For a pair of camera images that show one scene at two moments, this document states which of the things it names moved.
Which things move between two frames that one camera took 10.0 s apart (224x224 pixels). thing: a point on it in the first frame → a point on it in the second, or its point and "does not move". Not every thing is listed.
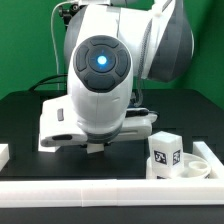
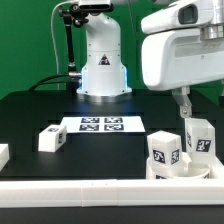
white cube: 166,154 does not move
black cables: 42,81 does not move
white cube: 94,148 → 200,140
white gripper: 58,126 → 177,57
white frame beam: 192,192 does not move
